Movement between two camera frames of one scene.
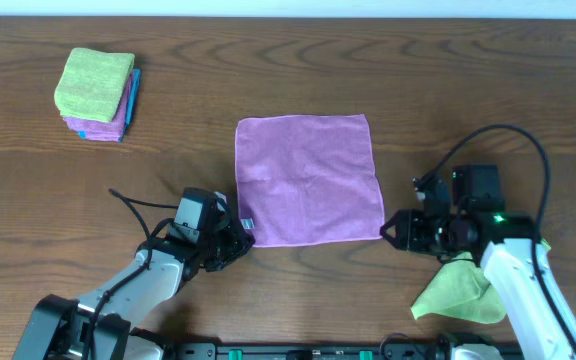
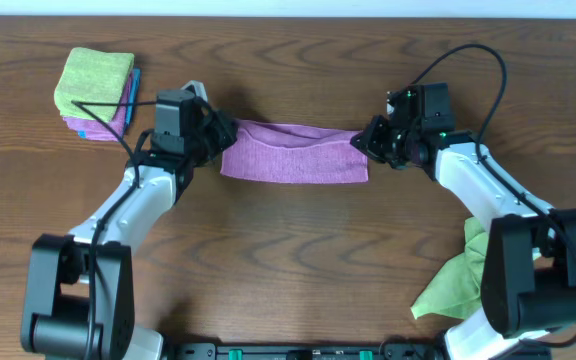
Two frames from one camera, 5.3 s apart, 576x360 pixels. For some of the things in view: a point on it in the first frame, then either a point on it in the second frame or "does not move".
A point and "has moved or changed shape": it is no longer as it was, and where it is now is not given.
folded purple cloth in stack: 104,131 does not move
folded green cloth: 92,83 does not move
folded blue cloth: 132,108 does not move
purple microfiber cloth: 305,179 has moved or changed shape
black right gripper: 407,237 -> 367,140
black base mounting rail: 345,351 does not move
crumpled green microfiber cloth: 460,288 does not move
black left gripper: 229,242 -> 220,133
